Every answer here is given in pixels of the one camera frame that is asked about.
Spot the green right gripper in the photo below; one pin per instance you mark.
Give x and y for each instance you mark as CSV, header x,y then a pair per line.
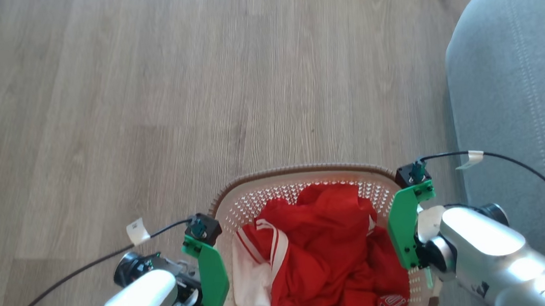
x,y
402,225

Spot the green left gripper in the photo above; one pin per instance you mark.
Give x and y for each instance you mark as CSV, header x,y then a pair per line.
x,y
213,281

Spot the beige perforated plastic laundry basket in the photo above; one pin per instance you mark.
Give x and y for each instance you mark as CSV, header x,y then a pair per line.
x,y
257,199

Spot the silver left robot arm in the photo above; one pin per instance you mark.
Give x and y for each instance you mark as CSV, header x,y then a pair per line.
x,y
137,303

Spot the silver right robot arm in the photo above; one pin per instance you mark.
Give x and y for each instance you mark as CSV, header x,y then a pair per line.
x,y
493,252

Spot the white garment with red stripes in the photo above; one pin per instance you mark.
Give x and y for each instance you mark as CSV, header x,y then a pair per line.
x,y
251,278

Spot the red fabric garment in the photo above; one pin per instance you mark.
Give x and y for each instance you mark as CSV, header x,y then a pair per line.
x,y
320,247

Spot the grey fabric sofa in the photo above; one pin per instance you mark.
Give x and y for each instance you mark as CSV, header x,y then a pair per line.
x,y
517,77

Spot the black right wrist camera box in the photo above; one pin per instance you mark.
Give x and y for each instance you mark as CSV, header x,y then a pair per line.
x,y
413,174

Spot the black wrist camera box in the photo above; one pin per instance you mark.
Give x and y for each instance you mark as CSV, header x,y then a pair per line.
x,y
413,174
204,228

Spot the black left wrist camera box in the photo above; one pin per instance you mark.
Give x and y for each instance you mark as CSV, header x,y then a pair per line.
x,y
204,228

